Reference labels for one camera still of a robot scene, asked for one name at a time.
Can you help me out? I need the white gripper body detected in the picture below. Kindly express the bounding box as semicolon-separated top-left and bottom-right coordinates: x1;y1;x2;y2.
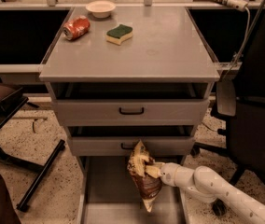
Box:
160;162;181;188

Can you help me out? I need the brown chip bag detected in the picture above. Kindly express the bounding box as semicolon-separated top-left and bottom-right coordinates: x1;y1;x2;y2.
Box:
127;141;162;212

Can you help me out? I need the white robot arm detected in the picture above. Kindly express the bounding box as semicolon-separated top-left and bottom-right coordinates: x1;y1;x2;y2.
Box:
145;162;265;224

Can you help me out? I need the bottom grey drawer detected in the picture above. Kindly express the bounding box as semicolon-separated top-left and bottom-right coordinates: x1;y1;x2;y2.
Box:
76;156;188;224

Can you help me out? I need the grey drawer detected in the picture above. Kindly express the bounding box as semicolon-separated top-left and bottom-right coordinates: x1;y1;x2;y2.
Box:
67;136;194;157
53;99;209;126
76;156;188;224

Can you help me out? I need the middle grey drawer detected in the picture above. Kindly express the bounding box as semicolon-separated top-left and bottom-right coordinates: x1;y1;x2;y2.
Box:
67;136;194;157

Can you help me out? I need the grey drawer cabinet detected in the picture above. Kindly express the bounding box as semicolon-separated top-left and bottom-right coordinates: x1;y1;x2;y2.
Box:
38;5;221;224

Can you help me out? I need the top grey drawer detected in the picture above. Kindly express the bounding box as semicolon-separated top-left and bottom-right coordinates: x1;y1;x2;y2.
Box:
53;99;209;126

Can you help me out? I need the black office chair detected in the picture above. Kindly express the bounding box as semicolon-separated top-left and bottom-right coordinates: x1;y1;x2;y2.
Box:
190;0;265;217

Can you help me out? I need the green yellow sponge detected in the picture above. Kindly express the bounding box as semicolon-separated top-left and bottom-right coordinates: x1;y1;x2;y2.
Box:
105;24;133;45

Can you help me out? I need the crushed red soda can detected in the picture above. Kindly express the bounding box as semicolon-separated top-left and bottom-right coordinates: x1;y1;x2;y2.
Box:
63;16;91;40

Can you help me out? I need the white bowl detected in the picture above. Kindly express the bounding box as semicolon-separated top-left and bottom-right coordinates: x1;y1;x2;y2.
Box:
86;0;116;19

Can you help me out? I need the black stand with tray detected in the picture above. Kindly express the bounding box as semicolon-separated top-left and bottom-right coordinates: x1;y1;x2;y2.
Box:
0;78;65;212

